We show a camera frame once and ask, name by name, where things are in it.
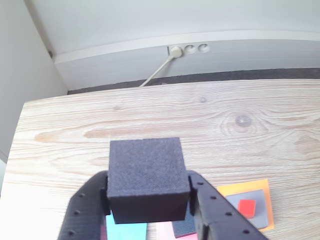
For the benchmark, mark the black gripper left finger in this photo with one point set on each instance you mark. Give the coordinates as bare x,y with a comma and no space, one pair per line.
85,212

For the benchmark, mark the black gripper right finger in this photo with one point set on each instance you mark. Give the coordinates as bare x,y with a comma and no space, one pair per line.
220,220

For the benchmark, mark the small red cube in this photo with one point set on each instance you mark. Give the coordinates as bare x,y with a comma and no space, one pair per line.
247,207

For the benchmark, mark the medium dark block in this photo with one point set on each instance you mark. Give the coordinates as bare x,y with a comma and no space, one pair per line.
183,227

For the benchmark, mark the large grey block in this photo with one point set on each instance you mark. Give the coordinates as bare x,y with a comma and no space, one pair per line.
262,215

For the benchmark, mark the small dark cube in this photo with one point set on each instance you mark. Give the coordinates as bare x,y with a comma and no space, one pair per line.
147,175

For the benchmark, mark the orange paper sheet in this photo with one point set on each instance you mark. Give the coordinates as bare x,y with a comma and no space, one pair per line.
250,186

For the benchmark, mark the blue paper sheet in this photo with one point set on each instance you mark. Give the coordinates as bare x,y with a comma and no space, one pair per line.
127,231

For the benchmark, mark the pink paper sheet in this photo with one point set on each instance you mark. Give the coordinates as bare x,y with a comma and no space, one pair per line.
162,231

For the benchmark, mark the white wall duct with sockets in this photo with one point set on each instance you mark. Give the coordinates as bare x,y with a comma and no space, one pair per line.
250,42

